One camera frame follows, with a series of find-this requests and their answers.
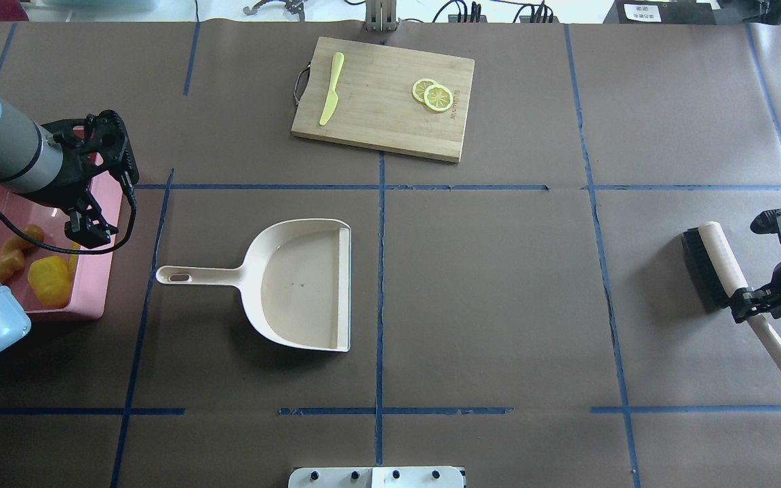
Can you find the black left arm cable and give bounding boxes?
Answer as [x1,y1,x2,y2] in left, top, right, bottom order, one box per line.
[0,173,138,256]

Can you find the aluminium frame post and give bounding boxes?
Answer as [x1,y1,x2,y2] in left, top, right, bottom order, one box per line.
[365,0,399,32]

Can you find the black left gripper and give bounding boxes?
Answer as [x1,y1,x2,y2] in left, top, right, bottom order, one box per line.
[28,109,139,248]

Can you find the rear lemon slice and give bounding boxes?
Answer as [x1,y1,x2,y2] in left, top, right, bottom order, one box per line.
[410,78,437,104]

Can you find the toy ginger root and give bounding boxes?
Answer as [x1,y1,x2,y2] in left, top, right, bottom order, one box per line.
[0,235,39,285]

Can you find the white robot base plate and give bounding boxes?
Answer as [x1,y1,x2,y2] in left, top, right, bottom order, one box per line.
[287,466,467,487]

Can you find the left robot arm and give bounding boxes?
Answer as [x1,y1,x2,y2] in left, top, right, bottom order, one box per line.
[0,98,140,352]

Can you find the yellow toy corn cob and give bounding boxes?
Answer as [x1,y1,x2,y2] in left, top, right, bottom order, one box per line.
[67,242,81,282]

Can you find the beige plastic dustpan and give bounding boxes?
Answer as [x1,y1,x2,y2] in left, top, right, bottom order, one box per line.
[155,218,353,352]

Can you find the bamboo cutting board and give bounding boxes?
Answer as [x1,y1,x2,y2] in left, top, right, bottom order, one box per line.
[291,37,475,163]

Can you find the yellow-green plastic knife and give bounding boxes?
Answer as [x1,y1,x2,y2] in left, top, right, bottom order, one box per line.
[319,52,345,127]

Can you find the beige hand brush black bristles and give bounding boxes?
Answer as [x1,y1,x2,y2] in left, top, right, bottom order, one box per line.
[681,220,781,373]

